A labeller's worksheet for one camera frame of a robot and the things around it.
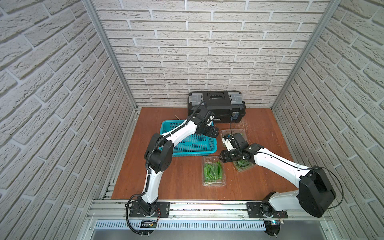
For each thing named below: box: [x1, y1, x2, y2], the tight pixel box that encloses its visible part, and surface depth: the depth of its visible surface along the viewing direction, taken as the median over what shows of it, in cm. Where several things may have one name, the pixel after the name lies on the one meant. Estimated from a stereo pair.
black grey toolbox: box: [187, 90, 246, 124], surface depth 103 cm
